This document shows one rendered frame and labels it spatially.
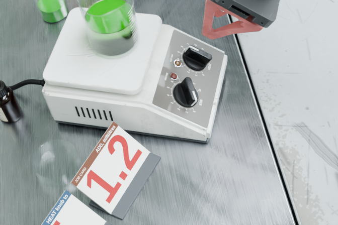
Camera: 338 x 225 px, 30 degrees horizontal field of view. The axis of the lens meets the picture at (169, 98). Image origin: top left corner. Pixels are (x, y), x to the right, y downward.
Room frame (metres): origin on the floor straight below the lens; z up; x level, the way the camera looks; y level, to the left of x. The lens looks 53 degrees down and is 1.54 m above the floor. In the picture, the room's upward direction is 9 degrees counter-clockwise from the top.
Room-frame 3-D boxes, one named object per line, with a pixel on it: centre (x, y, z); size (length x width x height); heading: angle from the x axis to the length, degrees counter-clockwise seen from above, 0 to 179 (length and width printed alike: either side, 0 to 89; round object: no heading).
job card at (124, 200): (0.38, 0.07, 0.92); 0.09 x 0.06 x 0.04; 145
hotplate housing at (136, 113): (0.50, 0.04, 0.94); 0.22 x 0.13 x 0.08; 70
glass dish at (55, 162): (0.41, 0.14, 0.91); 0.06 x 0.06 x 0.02
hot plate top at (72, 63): (0.51, 0.07, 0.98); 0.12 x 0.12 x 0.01; 70
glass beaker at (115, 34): (0.51, 0.05, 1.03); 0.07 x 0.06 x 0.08; 161
